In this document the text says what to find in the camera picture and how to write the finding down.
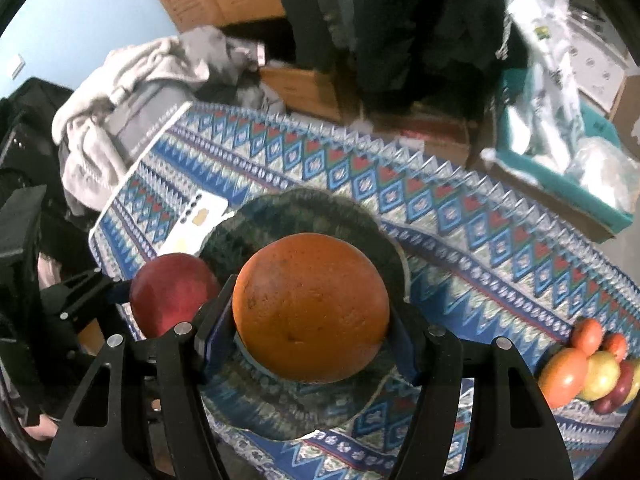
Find white remote control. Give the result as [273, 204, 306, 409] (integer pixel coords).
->
[159, 191, 236, 257]

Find large orange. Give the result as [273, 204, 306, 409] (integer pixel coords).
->
[232, 233, 391, 383]

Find dark glass bowl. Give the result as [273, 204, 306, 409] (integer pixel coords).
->
[199, 187, 412, 436]

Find clear plastic bag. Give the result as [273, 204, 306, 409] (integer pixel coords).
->
[565, 137, 640, 211]

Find pile of grey white clothes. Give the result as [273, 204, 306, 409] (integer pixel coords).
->
[51, 35, 211, 211]

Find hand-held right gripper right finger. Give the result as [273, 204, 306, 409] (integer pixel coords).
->
[387, 305, 573, 480]

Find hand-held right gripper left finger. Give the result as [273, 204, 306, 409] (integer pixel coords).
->
[44, 274, 238, 480]

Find teal box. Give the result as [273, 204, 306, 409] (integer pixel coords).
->
[482, 67, 633, 236]

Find yellow apple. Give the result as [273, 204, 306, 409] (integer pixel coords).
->
[580, 351, 622, 402]

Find person's left hand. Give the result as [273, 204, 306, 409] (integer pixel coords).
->
[20, 417, 58, 442]

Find grey garment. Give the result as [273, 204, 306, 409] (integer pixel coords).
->
[177, 25, 286, 111]

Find white patterned box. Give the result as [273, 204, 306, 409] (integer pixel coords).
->
[570, 5, 631, 111]

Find red apple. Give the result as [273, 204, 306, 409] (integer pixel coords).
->
[129, 253, 222, 339]

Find blue patterned blanket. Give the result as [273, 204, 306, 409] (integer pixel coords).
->
[87, 101, 640, 480]

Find dark red plum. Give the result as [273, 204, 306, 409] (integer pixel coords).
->
[594, 360, 636, 415]

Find black bag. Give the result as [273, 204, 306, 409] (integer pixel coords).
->
[0, 77, 76, 196]

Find dark hanging clothes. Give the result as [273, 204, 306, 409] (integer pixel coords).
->
[280, 0, 526, 106]

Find white printed plastic bag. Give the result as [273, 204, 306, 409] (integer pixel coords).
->
[485, 0, 586, 161]

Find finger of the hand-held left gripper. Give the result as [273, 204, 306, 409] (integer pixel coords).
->
[39, 269, 133, 333]

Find small orange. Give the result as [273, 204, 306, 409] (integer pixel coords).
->
[601, 332, 628, 363]

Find orange-red fruit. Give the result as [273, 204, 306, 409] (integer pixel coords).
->
[537, 347, 589, 409]

